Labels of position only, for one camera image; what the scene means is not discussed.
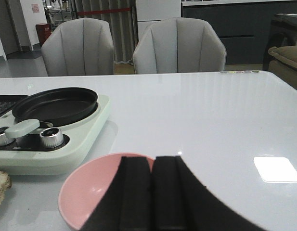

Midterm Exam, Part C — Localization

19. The red trash bin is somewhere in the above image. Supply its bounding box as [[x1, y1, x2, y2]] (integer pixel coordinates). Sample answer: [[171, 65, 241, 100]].
[[35, 23, 51, 46]]

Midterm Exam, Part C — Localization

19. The red barrier tape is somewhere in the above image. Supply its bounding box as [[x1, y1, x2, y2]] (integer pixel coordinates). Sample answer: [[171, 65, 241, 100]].
[[77, 7, 131, 16]]

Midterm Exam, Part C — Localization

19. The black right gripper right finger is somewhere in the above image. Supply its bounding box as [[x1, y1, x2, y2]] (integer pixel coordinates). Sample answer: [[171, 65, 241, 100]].
[[152, 156, 262, 231]]

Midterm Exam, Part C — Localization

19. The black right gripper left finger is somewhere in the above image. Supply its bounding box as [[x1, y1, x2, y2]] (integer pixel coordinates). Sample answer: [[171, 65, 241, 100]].
[[82, 156, 151, 231]]

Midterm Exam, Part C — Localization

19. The black round frying pan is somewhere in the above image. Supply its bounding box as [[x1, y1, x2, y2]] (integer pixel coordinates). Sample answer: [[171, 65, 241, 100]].
[[12, 87, 98, 128]]

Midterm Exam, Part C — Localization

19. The mint green breakfast maker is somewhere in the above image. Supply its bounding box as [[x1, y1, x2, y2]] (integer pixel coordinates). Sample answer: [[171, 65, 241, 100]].
[[0, 95, 110, 176]]

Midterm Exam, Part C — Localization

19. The right grey upholstered chair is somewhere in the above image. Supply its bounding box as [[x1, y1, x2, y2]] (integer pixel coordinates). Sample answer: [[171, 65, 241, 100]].
[[133, 17, 227, 74]]

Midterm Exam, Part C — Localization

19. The dark grey counter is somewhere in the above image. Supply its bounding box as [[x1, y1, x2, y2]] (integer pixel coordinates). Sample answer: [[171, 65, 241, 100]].
[[182, 0, 297, 65]]

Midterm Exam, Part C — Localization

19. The left grey upholstered chair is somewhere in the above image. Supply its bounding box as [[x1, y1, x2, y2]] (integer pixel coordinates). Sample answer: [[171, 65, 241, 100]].
[[41, 18, 114, 77]]

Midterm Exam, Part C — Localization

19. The pink bowl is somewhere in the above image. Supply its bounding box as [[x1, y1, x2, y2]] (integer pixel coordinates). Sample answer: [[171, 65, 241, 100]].
[[58, 153, 154, 231]]

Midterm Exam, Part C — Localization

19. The white cabinet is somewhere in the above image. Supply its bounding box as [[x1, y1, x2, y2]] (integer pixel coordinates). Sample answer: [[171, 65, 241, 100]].
[[136, 0, 181, 47]]

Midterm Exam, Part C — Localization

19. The right silver control knob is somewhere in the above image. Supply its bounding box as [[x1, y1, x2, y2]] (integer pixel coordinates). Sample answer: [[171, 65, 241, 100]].
[[39, 128, 64, 148]]

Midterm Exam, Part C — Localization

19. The grey upholstered chair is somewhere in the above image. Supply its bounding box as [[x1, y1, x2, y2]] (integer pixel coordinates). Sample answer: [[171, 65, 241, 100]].
[[133, 17, 227, 74], [41, 18, 114, 77]]

